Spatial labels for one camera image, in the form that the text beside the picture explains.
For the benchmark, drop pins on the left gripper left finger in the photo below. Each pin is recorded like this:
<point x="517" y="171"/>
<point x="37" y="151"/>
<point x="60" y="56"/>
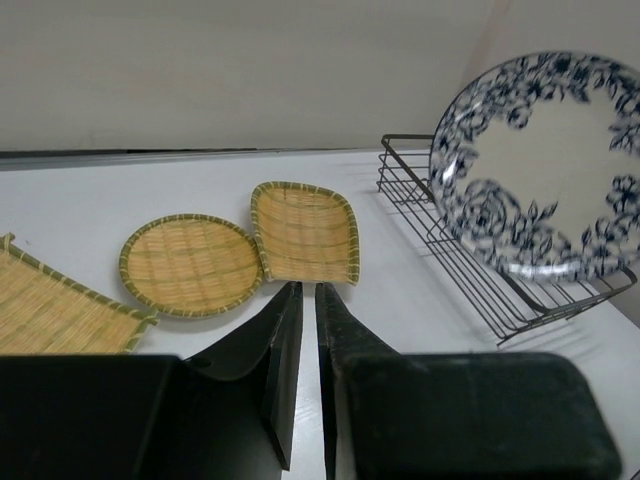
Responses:
<point x="250" y="386"/>

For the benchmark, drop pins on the blue white floral plate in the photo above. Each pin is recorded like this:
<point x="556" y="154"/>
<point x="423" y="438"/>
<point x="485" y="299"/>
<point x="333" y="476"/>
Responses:
<point x="535" y="167"/>

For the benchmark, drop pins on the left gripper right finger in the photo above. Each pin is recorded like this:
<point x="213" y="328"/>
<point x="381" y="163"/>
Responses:
<point x="341" y="337"/>

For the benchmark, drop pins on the black wire dish rack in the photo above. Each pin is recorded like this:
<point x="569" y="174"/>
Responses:
<point x="509" y="307"/>

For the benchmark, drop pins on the square bamboo tray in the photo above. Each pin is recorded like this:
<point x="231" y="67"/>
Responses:
<point x="44" y="312"/>

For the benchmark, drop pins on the scoop-shaped bamboo tray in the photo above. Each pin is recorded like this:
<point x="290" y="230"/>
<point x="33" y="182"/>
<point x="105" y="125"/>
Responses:
<point x="305" y="233"/>

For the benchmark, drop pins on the round bamboo tray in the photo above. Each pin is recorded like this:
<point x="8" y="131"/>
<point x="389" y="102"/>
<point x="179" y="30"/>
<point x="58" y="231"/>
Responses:
<point x="191" y="265"/>

